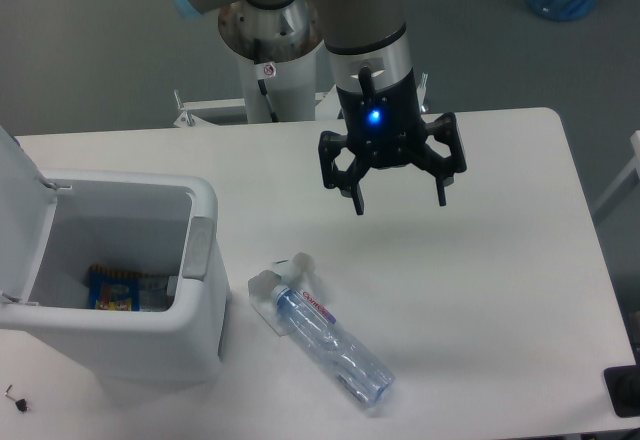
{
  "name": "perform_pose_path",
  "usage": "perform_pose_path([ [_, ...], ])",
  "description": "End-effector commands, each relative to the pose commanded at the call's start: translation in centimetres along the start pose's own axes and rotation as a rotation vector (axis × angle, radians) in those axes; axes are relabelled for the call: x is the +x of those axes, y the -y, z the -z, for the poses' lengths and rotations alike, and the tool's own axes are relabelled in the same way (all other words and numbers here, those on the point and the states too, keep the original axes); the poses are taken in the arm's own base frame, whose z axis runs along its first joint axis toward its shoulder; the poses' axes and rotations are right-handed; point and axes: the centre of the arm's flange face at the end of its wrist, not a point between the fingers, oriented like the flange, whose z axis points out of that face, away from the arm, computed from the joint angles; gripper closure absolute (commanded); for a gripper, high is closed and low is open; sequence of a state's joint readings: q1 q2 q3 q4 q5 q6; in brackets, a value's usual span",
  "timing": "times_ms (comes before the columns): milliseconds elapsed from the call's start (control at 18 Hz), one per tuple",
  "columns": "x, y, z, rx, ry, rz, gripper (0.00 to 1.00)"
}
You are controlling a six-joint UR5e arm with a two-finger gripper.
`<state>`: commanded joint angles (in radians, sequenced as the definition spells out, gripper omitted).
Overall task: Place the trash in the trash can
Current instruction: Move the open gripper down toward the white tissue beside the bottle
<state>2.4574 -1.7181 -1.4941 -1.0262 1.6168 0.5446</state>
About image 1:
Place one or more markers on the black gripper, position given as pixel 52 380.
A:
pixel 381 120

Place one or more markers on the clear plastic water bottle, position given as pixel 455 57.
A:
pixel 342 355

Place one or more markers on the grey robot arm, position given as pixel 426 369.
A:
pixel 349 28

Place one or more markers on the white trash can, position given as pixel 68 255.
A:
pixel 56 224

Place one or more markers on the colourful snack wrapper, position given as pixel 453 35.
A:
pixel 119 290

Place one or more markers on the black device at table edge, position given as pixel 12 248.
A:
pixel 623 387

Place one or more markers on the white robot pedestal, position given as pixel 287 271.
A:
pixel 276 52

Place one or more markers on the white frame at right edge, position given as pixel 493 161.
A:
pixel 620 187

